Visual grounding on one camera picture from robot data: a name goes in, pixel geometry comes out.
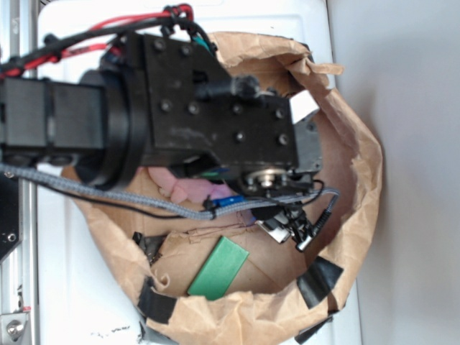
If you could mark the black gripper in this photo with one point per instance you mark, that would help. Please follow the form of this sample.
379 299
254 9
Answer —
202 122

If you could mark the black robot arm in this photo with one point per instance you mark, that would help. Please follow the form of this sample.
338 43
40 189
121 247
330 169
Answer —
90 125

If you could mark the green wooden block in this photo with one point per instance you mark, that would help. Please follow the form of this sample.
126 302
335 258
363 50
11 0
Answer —
219 270

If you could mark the pink plush toy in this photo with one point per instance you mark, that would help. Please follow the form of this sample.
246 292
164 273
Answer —
193 190

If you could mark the brown paper bag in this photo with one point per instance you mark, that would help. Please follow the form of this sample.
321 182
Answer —
278 291

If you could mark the aluminium frame rail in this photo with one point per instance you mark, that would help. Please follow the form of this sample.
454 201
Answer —
20 316

